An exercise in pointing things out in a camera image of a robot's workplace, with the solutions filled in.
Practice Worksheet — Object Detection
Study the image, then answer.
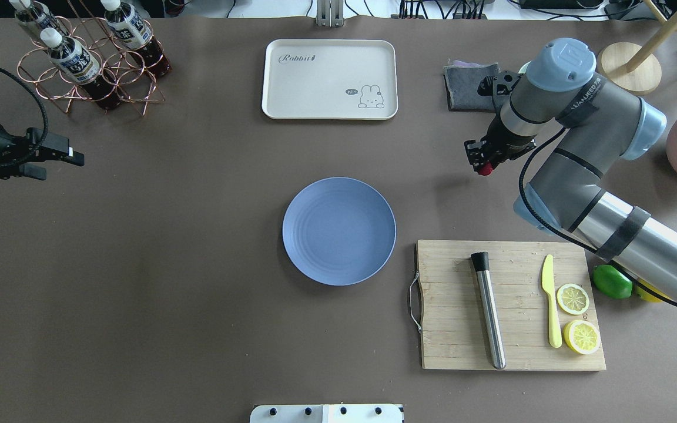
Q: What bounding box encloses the lemon slice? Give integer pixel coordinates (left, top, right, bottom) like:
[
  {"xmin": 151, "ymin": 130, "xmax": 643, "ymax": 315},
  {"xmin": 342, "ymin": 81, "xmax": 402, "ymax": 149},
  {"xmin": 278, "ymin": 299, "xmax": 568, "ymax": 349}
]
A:
[
  {"xmin": 562, "ymin": 320, "xmax": 600, "ymax": 354},
  {"xmin": 556, "ymin": 284, "xmax": 590, "ymax": 315}
]

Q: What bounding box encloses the drink bottle bottom left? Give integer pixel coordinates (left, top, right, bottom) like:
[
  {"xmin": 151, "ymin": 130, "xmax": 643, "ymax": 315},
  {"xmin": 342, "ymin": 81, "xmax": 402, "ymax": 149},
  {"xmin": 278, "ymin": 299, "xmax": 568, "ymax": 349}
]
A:
[{"xmin": 101, "ymin": 1, "xmax": 172, "ymax": 78}]

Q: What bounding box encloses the lemon slice upper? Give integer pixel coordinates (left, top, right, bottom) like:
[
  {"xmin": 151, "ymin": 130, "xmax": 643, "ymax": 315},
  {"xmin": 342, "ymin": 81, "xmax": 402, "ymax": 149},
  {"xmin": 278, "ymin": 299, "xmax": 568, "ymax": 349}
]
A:
[{"xmin": 562, "ymin": 320, "xmax": 600, "ymax": 354}]

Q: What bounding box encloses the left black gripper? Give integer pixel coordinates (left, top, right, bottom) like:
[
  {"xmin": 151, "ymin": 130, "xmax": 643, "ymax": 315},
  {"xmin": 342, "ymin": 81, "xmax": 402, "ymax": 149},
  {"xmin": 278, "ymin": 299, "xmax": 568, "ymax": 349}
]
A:
[{"xmin": 0, "ymin": 124, "xmax": 85, "ymax": 180}]

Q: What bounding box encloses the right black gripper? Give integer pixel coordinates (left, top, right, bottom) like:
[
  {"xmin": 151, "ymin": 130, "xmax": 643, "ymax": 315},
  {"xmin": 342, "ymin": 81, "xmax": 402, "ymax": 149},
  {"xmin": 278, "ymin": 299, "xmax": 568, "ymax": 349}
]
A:
[{"xmin": 464, "ymin": 70, "xmax": 537, "ymax": 171}]

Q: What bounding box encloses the wooden cup stand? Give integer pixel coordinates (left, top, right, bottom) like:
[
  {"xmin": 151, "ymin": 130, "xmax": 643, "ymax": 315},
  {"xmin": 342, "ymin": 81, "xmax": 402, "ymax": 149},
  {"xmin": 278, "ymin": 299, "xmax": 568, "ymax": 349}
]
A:
[{"xmin": 597, "ymin": 1, "xmax": 677, "ymax": 96}]

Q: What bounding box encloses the grey folded cloth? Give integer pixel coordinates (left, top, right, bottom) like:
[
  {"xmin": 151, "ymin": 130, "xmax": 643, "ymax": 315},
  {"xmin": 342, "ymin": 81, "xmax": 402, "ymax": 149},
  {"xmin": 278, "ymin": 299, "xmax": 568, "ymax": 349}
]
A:
[{"xmin": 443, "ymin": 60, "xmax": 500, "ymax": 112}]

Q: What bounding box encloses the green bowl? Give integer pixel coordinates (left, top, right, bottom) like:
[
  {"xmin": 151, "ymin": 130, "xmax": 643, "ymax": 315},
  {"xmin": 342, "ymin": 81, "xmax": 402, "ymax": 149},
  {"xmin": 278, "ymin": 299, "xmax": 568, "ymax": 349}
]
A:
[{"xmin": 518, "ymin": 61, "xmax": 530, "ymax": 75}]

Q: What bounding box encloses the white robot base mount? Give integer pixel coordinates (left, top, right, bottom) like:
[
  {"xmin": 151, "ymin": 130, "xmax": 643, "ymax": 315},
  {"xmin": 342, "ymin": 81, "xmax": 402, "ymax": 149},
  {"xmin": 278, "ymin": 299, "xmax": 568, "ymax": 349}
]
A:
[{"xmin": 249, "ymin": 402, "xmax": 405, "ymax": 422}]

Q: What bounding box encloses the red strawberry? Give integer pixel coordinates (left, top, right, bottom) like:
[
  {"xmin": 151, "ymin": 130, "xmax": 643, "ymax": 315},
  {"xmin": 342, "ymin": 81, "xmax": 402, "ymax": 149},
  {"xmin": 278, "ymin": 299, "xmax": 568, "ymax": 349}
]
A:
[{"xmin": 477, "ymin": 162, "xmax": 494, "ymax": 176}]

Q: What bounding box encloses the lemon slice lower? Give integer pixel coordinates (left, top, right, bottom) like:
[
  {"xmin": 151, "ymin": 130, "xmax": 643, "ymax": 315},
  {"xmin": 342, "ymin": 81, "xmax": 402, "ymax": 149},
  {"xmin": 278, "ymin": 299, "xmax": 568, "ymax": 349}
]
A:
[{"xmin": 556, "ymin": 284, "xmax": 590, "ymax": 315}]

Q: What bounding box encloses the wooden cutting board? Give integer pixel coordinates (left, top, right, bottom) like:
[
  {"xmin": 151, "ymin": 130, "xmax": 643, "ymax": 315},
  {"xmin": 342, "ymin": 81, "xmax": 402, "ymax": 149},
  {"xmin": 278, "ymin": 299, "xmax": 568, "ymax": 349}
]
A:
[{"xmin": 416, "ymin": 239, "xmax": 605, "ymax": 371}]

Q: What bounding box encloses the drink bottle bottom right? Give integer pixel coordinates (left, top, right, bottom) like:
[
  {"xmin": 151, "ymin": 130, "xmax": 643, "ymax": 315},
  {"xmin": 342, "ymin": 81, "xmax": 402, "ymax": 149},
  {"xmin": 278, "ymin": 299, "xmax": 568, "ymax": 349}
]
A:
[{"xmin": 9, "ymin": 0, "xmax": 68, "ymax": 45}]

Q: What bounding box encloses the blue plate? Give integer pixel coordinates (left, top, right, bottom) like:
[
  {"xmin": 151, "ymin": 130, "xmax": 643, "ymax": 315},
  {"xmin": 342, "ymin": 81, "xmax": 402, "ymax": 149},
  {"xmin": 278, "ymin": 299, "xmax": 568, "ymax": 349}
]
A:
[{"xmin": 281, "ymin": 177, "xmax": 397, "ymax": 286}]

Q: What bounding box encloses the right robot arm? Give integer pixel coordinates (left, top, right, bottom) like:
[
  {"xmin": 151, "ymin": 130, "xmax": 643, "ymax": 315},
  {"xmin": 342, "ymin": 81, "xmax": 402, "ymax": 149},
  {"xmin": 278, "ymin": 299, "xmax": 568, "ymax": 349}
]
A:
[{"xmin": 465, "ymin": 38, "xmax": 677, "ymax": 302}]

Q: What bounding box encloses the drink bottle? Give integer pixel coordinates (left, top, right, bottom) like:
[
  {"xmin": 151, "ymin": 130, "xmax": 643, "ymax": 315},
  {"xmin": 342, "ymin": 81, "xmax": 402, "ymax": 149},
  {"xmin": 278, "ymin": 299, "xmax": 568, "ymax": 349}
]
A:
[
  {"xmin": 9, "ymin": 0, "xmax": 68, "ymax": 45},
  {"xmin": 40, "ymin": 27, "xmax": 122, "ymax": 110},
  {"xmin": 101, "ymin": 1, "xmax": 172, "ymax": 78}
]

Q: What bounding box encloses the green lime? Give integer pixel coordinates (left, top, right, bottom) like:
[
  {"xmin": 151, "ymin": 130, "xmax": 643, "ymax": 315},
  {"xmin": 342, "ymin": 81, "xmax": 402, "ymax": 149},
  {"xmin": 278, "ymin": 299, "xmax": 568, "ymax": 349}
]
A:
[{"xmin": 591, "ymin": 264, "xmax": 634, "ymax": 299}]

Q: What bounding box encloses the cream rabbit tray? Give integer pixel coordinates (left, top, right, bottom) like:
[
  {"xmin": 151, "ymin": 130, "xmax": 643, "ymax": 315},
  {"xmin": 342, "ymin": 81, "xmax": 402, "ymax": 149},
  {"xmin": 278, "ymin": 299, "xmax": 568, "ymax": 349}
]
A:
[{"xmin": 261, "ymin": 39, "xmax": 398, "ymax": 120}]

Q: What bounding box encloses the yellow plastic knife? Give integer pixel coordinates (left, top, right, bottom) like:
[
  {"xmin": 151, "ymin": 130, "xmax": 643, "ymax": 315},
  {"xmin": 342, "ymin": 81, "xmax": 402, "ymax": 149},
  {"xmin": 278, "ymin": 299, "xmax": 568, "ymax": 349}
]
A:
[{"xmin": 541, "ymin": 254, "xmax": 562, "ymax": 348}]

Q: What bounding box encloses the steel muddler black tip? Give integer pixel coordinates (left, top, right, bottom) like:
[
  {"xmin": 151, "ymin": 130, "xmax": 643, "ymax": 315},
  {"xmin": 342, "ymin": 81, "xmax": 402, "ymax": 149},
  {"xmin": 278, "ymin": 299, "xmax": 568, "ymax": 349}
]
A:
[{"xmin": 471, "ymin": 251, "xmax": 506, "ymax": 370}]

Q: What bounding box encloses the drink bottle top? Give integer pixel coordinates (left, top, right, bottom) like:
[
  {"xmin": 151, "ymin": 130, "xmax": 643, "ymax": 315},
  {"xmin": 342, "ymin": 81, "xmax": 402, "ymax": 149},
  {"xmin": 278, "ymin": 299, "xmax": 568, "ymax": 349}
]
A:
[{"xmin": 40, "ymin": 27, "xmax": 122, "ymax": 110}]

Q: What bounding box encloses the copper wire bottle rack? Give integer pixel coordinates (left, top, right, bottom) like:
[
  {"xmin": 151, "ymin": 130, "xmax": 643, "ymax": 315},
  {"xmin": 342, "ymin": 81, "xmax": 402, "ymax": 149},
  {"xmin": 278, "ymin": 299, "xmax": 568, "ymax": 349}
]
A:
[{"xmin": 16, "ymin": 1, "xmax": 166, "ymax": 115}]

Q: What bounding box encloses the yellow lemon upper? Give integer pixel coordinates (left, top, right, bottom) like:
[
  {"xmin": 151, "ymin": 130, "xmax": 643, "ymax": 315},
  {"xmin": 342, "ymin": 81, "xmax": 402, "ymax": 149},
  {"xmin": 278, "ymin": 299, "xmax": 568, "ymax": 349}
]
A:
[{"xmin": 634, "ymin": 278, "xmax": 670, "ymax": 303}]

